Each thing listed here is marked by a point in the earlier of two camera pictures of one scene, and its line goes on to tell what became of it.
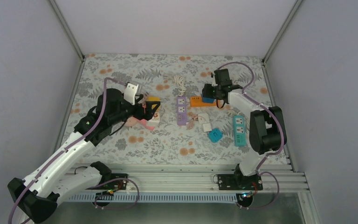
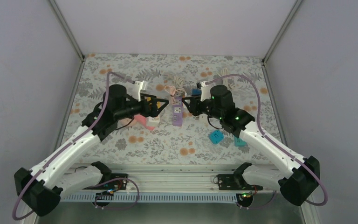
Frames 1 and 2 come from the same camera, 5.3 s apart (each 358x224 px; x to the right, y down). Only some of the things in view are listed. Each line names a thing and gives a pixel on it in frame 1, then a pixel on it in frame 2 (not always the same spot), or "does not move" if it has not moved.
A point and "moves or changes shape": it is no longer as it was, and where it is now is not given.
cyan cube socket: (216, 135) does not move
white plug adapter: (154, 121) does not move
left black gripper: (148, 114) does not move
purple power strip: (181, 110) moves or changes shape
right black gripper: (207, 92) → (193, 109)
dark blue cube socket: (207, 100) moves or changes shape
